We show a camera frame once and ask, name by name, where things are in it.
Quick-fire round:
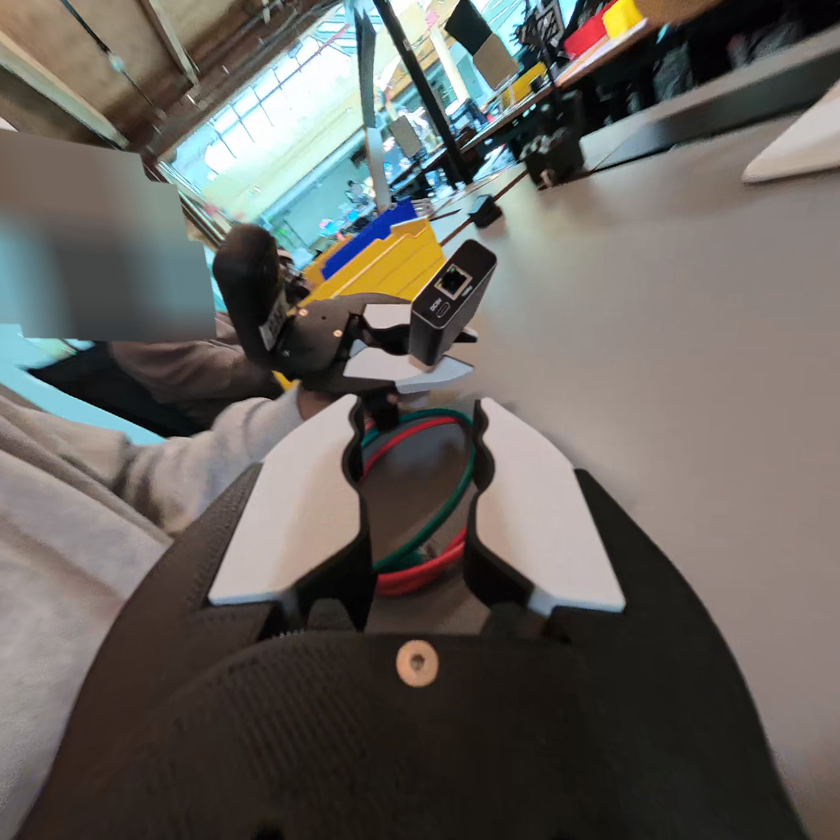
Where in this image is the person's grey hoodie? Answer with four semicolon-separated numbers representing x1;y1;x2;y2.
0;499;175;840

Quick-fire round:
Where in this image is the black office chair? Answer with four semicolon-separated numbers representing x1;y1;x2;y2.
26;341;198;437

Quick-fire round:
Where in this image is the dark grey mat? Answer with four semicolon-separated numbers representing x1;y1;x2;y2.
584;39;840;175

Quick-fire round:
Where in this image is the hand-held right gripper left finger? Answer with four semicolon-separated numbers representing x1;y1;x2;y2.
208;394;373;609

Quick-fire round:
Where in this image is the white flat slab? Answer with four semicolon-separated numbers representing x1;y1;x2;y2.
742;98;840;185

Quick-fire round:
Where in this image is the black monitor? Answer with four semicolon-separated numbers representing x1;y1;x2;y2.
445;0;500;56

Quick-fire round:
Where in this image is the person's left forearm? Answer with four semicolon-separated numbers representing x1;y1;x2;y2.
0;384;306;536

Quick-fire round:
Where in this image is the small yellow plastic bin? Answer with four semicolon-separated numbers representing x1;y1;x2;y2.
502;62;549;109
602;0;647;37

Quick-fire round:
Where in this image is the blue plastic bin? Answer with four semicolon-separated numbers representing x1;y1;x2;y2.
320;197;417;280

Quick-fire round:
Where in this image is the black ethernet splitter box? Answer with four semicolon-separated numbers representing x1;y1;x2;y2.
408;239;497;367

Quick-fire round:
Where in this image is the green ethernet cable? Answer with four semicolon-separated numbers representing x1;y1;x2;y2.
360;408;479;572

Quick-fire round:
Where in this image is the cardboard sheet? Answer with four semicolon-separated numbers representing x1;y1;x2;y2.
472;33;519;89

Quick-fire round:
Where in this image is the person's left hand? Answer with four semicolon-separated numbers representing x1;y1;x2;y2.
297;387;357;422

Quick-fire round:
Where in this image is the red plastic bin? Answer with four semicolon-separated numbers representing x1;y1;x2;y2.
563;12;614;59

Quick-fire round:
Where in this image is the red ethernet cable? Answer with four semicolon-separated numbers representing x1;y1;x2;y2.
361;420;470;597

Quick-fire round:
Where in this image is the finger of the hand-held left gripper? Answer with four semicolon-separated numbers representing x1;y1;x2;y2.
341;344;475;395
357;301;416;343

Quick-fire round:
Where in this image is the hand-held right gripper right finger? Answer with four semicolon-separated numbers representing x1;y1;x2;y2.
463;396;627;618

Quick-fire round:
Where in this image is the black device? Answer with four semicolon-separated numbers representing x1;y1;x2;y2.
518;125;586;190

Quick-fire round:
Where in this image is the black steel pole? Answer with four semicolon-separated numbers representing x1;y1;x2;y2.
371;0;476;188

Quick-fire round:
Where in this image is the large yellow plastic bin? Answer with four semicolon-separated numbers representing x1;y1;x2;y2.
272;217;447;388

